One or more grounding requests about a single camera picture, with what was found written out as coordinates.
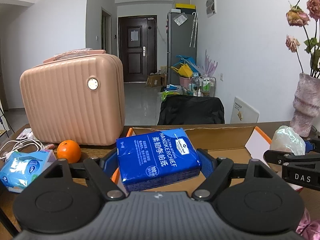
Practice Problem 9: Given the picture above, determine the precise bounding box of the blue plastic stool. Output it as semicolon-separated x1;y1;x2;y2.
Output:
175;55;198;68

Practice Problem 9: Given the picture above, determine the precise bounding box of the grey refrigerator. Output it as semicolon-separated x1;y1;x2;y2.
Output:
167;10;198;80

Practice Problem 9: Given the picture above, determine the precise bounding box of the small printed card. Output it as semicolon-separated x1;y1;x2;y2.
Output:
19;128;34;140

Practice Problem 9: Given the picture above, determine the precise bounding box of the wire rack with bottles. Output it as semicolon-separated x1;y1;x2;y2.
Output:
191;72;217;97

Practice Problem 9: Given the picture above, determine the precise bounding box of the cardboard box with orange rim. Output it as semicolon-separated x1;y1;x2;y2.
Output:
111;126;304;193

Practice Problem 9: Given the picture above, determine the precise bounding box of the dried pink rose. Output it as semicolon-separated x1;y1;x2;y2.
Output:
286;0;313;74
286;35;304;74
306;0;320;40

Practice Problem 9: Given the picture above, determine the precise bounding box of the pink ribbed suitcase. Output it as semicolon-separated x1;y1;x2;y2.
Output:
19;49;125;146

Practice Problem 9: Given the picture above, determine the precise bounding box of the white charger cable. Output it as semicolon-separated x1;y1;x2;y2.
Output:
0;138;50;161

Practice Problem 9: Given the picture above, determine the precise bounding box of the light blue tissue pack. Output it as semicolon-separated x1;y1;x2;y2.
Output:
0;149;57;193

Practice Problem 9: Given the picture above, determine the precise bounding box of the white flat panel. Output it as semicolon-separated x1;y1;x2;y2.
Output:
230;96;260;124

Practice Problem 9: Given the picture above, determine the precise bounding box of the green plastic bag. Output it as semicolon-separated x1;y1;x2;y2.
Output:
162;91;176;102

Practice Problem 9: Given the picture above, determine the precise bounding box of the brown cardboard carton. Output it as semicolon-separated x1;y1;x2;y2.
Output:
146;74;167;87

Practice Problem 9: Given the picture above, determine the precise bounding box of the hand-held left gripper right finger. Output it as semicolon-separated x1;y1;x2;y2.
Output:
191;148;277;202

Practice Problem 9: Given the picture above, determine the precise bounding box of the blue handkerchief tissue pack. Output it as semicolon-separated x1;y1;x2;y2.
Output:
116;128;202;193

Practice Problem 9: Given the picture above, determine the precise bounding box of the dark brown door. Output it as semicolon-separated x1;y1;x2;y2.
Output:
118;16;157;83

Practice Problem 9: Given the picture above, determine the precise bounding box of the clear plastic bag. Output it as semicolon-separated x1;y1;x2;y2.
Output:
174;14;187;26

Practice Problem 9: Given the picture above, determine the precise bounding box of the orange fruit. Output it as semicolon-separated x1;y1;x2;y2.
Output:
57;140;82;163

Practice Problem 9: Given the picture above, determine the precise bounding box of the pink bucket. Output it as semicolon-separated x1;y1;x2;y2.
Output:
179;76;193;88

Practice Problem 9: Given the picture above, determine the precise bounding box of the white iridescent soft wad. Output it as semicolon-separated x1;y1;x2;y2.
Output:
271;125;306;155

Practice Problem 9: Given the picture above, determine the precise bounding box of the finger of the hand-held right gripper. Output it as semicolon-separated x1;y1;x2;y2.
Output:
304;136;320;153
264;149;320;166

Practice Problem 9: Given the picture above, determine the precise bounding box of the white wall fuse panel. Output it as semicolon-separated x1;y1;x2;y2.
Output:
206;0;217;18

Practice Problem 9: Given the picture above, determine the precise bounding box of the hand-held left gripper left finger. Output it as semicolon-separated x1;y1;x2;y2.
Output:
44;148;127;202

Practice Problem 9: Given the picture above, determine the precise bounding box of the pink cloth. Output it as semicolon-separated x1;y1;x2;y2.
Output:
296;215;318;240

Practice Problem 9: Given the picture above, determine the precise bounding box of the side room door frame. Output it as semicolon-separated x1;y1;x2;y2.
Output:
101;7;112;54

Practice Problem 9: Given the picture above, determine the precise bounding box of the clear folded umbrella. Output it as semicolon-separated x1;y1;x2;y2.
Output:
189;12;198;48

